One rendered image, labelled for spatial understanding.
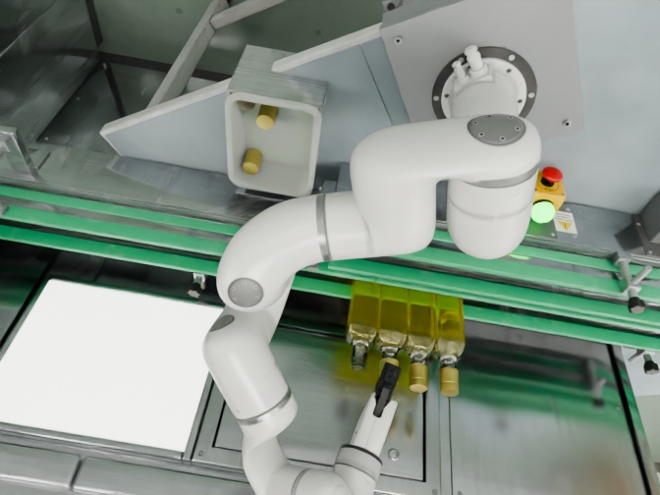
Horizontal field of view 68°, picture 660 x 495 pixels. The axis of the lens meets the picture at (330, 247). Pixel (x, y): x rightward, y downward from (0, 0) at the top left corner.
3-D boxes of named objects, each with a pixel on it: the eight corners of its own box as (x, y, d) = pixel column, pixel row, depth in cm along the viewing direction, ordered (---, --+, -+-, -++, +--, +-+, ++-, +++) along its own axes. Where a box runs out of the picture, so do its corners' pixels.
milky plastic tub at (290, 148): (238, 158, 108) (228, 186, 102) (236, 65, 90) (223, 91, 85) (316, 172, 108) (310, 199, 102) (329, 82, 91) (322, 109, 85)
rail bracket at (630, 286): (605, 255, 100) (623, 312, 91) (627, 233, 94) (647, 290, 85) (625, 259, 100) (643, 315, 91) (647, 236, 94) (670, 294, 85)
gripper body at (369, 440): (374, 481, 85) (393, 421, 92) (385, 464, 77) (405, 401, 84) (334, 463, 86) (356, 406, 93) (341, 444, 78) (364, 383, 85)
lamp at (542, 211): (525, 212, 100) (527, 223, 98) (535, 197, 97) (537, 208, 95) (547, 216, 100) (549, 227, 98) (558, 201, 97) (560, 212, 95)
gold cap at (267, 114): (260, 99, 93) (255, 113, 91) (279, 102, 94) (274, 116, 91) (260, 115, 96) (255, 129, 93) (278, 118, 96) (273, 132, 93)
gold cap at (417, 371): (407, 369, 96) (406, 391, 93) (412, 361, 93) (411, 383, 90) (424, 372, 96) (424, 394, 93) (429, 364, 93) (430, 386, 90)
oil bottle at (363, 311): (354, 263, 111) (344, 349, 97) (357, 248, 107) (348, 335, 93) (378, 268, 111) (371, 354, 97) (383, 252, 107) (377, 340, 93)
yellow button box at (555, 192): (513, 191, 106) (517, 215, 101) (527, 164, 100) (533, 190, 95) (544, 196, 106) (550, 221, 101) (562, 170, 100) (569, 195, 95)
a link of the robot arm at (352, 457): (370, 492, 84) (375, 476, 86) (380, 478, 77) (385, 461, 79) (330, 473, 85) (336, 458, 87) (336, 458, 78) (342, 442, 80)
